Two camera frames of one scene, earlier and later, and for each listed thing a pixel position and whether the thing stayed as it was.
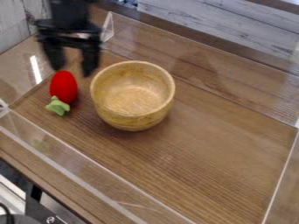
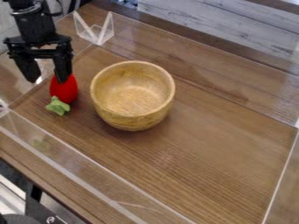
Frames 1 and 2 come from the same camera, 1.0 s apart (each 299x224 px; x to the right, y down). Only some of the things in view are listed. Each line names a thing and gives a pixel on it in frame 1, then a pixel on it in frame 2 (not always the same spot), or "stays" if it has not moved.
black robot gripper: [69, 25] → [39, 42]
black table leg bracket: [35, 210] stays
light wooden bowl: [134, 93] stays
